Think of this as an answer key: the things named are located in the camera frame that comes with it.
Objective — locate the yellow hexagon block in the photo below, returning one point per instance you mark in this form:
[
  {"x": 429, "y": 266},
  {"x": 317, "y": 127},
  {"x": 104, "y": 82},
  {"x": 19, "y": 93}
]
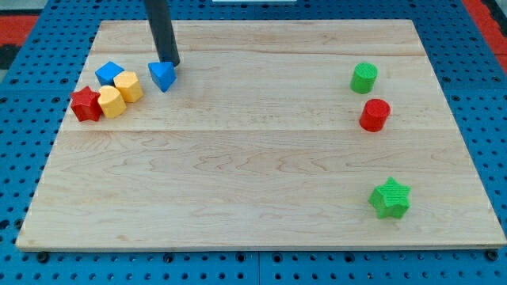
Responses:
[{"x": 127, "y": 82}]

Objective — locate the light wooden board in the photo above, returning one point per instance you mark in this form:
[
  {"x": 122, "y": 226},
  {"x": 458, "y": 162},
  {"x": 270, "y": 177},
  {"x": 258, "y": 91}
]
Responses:
[{"x": 258, "y": 146}]

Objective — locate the blue triangle block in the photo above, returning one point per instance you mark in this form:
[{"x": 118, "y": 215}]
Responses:
[{"x": 163, "y": 75}]

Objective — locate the red cylinder block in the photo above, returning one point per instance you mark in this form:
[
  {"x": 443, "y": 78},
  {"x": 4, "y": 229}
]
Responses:
[{"x": 374, "y": 115}]

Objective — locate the green cylinder block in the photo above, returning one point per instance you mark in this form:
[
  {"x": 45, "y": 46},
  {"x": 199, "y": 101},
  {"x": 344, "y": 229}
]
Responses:
[{"x": 363, "y": 79}]

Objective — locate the green star block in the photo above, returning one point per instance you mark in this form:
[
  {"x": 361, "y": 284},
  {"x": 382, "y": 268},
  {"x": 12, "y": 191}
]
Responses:
[{"x": 391, "y": 199}]

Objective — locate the yellow heart block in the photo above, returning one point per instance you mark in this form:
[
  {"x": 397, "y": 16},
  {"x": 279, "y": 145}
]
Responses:
[{"x": 111, "y": 101}]

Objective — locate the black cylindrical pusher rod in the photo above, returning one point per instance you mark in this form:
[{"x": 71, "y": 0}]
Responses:
[{"x": 160, "y": 22}]

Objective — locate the blue cube block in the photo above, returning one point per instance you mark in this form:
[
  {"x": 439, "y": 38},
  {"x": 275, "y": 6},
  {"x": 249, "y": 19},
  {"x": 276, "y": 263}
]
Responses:
[{"x": 106, "y": 73}]

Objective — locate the red star block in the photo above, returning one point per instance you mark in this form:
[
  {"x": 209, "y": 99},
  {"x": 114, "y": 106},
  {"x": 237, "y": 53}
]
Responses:
[{"x": 85, "y": 105}]

